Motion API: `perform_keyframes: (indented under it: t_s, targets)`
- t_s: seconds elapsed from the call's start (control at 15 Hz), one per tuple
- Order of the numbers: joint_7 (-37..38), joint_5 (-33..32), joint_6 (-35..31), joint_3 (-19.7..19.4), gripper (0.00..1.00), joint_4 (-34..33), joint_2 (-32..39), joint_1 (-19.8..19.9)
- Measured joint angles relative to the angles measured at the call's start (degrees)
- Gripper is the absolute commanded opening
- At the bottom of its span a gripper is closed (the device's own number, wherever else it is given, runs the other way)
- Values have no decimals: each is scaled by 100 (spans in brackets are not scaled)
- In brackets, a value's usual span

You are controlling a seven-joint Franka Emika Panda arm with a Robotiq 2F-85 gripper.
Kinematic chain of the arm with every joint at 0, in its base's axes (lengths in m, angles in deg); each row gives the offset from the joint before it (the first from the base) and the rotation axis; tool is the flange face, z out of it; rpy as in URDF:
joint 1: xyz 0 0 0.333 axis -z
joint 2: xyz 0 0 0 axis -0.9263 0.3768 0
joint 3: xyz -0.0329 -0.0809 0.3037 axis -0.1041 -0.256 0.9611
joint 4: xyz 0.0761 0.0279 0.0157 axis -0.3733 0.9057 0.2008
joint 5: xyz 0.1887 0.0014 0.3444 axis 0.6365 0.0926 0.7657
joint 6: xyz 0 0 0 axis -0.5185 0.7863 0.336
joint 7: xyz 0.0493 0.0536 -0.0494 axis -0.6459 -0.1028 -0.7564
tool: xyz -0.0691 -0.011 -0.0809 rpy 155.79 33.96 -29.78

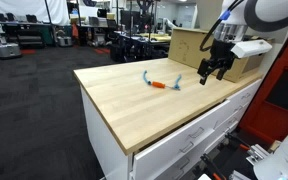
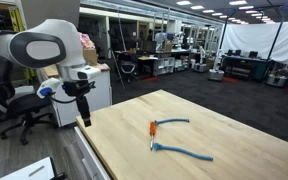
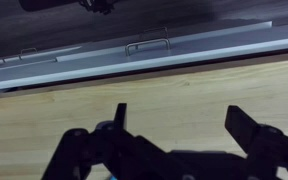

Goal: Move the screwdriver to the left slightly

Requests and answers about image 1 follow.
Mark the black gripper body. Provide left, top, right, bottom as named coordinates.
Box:
left=198, top=39, right=235, bottom=75

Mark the orange blue flexible screwdriver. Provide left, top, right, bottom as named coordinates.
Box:
left=142, top=70, right=182, bottom=91

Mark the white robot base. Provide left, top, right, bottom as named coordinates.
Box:
left=253, top=135, right=288, bottom=180

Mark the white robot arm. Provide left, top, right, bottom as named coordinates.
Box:
left=197, top=0, right=288, bottom=85

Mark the grey round mobile robot base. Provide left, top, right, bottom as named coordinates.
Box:
left=0, top=43, right=22, bottom=59

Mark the large cardboard box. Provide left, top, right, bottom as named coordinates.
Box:
left=168, top=28, right=264, bottom=83

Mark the red metal cabinet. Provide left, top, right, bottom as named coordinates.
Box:
left=239, top=38, right=288, bottom=143

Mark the white drawer cabinet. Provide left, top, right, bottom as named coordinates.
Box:
left=74, top=58, right=262, bottom=180

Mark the dark background workbench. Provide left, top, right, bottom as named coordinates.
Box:
left=109, top=31, right=171, bottom=63

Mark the black orange clamp tool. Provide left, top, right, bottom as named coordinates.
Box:
left=201, top=154, right=226, bottom=180

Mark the silver bucket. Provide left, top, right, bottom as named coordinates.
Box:
left=57, top=36, right=72, bottom=47

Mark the white hanging curtain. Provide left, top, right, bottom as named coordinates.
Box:
left=0, top=0, right=70, bottom=26

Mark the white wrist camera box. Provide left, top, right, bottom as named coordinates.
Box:
left=231, top=39, right=272, bottom=58

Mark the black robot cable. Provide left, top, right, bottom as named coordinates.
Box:
left=199, top=0, right=245, bottom=53

